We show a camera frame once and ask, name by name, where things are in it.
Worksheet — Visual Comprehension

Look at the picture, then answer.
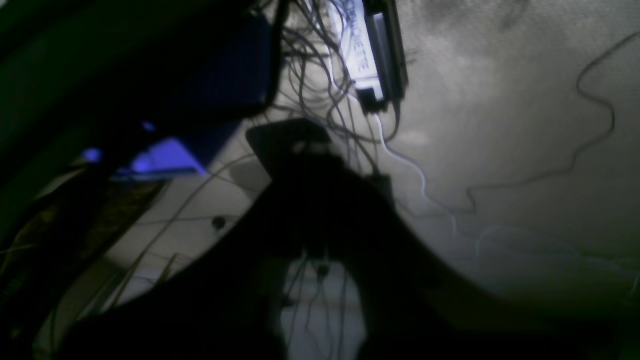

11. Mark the blue box overhead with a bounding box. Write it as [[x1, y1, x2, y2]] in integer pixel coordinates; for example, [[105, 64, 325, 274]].
[[110, 136, 218, 182]]

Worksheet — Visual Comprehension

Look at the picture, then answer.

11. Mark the white power strip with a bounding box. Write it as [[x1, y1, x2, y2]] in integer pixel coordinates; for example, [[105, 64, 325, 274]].
[[327, 0, 409, 114]]

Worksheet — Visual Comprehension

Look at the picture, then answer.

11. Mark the black cable bundle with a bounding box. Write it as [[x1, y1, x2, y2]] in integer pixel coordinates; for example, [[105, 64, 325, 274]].
[[250, 0, 401, 176]]

